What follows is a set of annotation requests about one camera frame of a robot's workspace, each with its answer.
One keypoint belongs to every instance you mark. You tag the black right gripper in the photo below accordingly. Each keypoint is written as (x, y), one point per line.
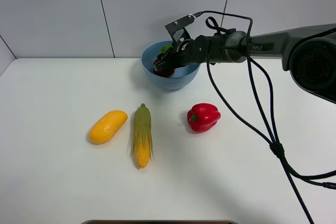
(195, 52)

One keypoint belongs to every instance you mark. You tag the red apple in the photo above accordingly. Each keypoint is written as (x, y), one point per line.
(164, 73)

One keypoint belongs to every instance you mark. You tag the green lime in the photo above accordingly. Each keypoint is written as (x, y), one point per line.
(165, 48)

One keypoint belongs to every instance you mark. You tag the yellow mango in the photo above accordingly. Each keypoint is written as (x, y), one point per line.
(105, 128)

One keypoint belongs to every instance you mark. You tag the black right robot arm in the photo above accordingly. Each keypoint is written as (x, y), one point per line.
(307, 52)

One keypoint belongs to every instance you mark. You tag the blue plastic bowl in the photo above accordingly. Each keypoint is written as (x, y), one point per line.
(179, 79)

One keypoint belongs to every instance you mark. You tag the red bell pepper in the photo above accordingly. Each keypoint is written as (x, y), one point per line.
(202, 117)

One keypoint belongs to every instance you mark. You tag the corn cob with husk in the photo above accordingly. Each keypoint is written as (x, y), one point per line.
(142, 146)

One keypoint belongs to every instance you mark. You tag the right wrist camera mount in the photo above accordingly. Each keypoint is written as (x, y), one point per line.
(177, 29)

